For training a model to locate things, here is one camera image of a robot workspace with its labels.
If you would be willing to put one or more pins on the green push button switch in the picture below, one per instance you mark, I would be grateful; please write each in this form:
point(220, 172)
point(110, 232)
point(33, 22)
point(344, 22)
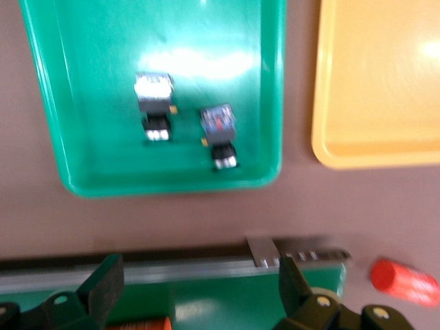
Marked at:
point(220, 127)
point(153, 103)

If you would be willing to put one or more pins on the orange cylinder white 4680 print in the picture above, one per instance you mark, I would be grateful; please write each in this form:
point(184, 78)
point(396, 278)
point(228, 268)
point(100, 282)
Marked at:
point(402, 282)
point(148, 324)

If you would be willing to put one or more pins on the yellow plastic tray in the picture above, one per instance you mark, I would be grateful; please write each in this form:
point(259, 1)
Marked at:
point(378, 86)

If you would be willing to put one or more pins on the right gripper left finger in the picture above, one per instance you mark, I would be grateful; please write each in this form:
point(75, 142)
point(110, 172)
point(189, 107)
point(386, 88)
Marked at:
point(103, 292)

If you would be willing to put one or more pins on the green plastic tray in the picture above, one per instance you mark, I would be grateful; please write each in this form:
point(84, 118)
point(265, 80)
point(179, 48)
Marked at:
point(86, 154)

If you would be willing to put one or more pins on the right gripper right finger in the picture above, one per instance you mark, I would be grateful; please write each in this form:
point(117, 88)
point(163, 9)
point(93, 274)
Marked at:
point(292, 288)

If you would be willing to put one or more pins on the green belt conveyor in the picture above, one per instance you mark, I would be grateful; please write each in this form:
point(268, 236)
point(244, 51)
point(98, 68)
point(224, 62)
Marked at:
point(223, 295)

